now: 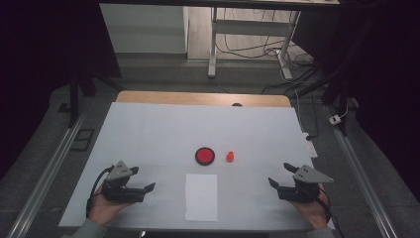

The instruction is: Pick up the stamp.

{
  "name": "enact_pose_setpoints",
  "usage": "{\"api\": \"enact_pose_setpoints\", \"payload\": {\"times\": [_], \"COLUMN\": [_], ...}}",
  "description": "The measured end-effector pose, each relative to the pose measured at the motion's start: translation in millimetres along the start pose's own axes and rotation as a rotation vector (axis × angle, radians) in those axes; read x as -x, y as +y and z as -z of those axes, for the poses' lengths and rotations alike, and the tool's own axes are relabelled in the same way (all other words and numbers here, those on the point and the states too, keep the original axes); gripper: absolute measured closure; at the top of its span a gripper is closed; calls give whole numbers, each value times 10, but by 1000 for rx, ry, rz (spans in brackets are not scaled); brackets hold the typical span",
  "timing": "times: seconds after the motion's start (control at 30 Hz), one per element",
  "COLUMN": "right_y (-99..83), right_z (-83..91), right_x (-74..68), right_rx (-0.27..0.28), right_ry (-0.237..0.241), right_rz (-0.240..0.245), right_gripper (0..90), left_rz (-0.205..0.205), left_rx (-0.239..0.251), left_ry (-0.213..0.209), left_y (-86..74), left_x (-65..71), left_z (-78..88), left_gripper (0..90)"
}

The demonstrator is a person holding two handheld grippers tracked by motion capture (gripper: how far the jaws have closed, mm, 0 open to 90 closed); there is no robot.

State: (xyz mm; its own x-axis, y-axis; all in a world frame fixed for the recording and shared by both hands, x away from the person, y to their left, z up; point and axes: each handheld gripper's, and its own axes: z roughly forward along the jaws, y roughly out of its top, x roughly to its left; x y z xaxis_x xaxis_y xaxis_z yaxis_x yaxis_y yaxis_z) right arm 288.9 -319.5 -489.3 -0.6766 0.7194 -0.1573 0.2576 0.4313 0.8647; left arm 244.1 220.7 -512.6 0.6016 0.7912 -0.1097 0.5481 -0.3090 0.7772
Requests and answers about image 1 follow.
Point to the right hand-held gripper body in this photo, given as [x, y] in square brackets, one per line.
[303, 191]

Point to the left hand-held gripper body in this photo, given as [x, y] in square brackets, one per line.
[120, 191]

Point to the small orange stamp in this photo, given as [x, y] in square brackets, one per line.
[230, 156]

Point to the round red ink pad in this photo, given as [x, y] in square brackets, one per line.
[205, 155]

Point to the person's right hand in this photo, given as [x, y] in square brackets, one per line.
[310, 211]

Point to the person's left hand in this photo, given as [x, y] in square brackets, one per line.
[104, 210]

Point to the white power strip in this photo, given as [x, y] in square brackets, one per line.
[311, 148]

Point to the large white table cover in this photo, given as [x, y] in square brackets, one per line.
[165, 132]

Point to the small white paper sheet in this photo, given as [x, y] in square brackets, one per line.
[201, 198]

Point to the small white adapter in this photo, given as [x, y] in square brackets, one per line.
[335, 119]

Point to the dark table grommet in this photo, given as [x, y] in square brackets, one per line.
[236, 104]

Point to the black metal stand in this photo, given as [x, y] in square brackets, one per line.
[341, 99]
[74, 99]

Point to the white cabinet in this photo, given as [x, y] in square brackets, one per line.
[143, 29]

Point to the black curtain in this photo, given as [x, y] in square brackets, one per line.
[39, 49]
[389, 66]

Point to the aluminium floor rail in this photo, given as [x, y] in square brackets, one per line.
[363, 178]
[49, 172]

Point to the white desk frame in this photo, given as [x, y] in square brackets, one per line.
[247, 27]

